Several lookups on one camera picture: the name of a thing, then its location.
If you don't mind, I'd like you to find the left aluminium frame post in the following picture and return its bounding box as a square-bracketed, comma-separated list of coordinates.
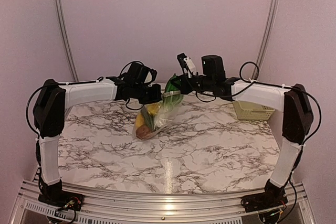
[54, 0, 79, 81]

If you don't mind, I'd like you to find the clear zip top bag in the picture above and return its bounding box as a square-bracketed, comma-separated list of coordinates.
[133, 74, 183, 141]

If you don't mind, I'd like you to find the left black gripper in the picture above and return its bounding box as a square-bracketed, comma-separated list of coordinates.
[133, 83, 164, 105]

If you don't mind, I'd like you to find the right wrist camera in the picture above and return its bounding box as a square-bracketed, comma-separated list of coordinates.
[177, 53, 197, 78]

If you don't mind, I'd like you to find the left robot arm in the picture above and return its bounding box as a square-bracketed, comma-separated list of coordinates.
[28, 61, 161, 212]

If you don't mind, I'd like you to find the front aluminium rail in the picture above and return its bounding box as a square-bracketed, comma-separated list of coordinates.
[10, 179, 316, 224]

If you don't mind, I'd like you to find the fake bok choy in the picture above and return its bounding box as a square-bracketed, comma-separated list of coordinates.
[158, 74, 183, 120]

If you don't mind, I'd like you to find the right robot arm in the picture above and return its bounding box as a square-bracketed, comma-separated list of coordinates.
[172, 53, 314, 212]

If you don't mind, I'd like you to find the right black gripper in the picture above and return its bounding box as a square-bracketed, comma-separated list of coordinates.
[170, 72, 215, 94]

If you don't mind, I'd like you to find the fake green cucumber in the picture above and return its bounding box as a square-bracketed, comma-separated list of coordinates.
[141, 108, 155, 131]

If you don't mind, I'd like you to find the fake yellow pepper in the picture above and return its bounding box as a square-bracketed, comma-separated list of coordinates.
[146, 102, 162, 115]

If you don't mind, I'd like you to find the pale green plastic basket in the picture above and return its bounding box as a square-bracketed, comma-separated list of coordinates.
[233, 101, 275, 121]

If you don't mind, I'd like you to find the aluminium frame post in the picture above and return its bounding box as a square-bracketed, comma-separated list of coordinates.
[256, 0, 279, 71]
[54, 0, 79, 81]

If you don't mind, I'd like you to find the right aluminium frame post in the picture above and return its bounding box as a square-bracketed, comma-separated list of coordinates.
[256, 0, 279, 71]

